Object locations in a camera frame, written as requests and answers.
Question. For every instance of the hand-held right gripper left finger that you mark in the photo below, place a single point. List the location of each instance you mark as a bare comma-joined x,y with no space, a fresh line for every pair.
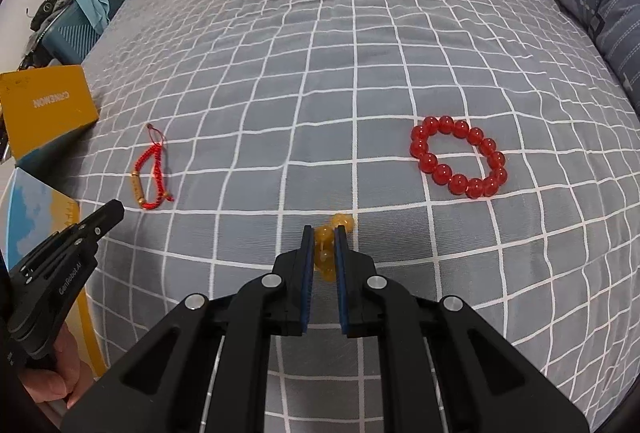
308,278

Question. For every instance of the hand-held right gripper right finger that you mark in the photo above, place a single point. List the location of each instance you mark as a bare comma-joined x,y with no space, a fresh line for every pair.
341,278

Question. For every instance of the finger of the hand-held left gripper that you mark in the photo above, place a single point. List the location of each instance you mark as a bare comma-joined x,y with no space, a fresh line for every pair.
102,223

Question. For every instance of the blue printed cardboard box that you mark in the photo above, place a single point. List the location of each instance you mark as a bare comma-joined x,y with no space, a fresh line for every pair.
45,103

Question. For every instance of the person's left hand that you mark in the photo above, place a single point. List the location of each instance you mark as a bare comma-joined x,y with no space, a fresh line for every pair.
57,378

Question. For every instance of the teal suitcase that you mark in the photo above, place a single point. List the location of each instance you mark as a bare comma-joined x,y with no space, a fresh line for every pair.
70,33

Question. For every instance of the teal cloth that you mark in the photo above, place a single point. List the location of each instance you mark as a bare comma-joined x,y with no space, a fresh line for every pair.
95,8

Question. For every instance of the grey checked bed sheet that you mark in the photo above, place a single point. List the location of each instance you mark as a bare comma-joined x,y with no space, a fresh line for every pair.
300,63

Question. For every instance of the black bag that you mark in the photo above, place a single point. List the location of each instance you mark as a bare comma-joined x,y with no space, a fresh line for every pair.
47,8

